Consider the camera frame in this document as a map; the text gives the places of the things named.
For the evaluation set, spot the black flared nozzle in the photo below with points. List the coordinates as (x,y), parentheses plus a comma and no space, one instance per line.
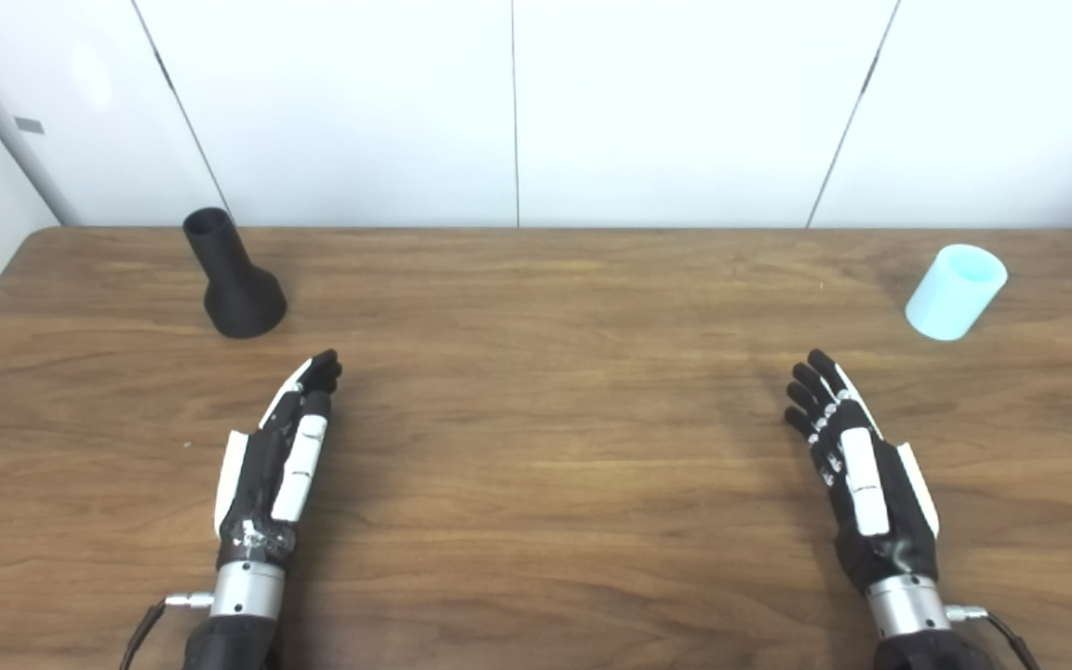
(238,298)

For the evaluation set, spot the white and black left hand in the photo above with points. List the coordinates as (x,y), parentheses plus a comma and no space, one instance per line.
(261,484)

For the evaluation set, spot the white and black right hand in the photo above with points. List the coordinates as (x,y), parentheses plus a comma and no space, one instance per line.
(876,521)

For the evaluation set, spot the small grey wall label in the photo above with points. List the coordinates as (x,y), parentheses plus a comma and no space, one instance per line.
(29,125)

